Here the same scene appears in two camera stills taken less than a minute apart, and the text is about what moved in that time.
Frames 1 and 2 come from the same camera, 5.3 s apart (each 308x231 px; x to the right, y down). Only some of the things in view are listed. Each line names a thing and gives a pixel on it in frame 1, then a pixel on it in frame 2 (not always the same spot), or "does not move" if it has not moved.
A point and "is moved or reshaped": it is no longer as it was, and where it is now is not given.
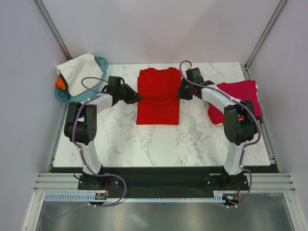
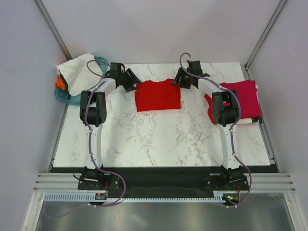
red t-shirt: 160,104 is moved or reshaped
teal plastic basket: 65,96 does not move
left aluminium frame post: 46,15 does not move
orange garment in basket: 60,84 does not move
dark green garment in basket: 65,81 does not move
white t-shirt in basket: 74,70 does not move
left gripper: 133,96 -> 133,80
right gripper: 181,93 -> 181,72
